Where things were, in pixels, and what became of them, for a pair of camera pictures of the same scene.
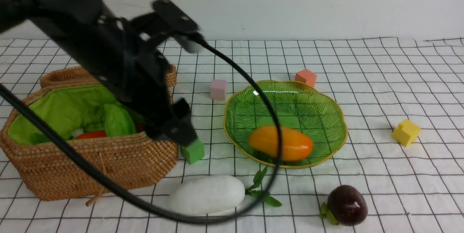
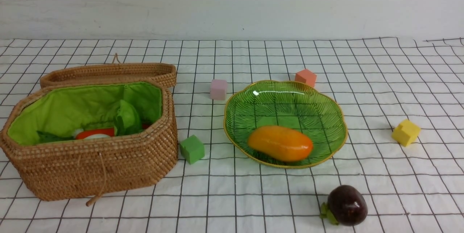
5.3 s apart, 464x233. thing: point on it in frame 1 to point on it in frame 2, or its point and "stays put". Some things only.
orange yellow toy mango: [295, 145] stays put
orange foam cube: [306, 77] stays put
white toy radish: [206, 195] to [96, 136]
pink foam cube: [218, 89] stays put
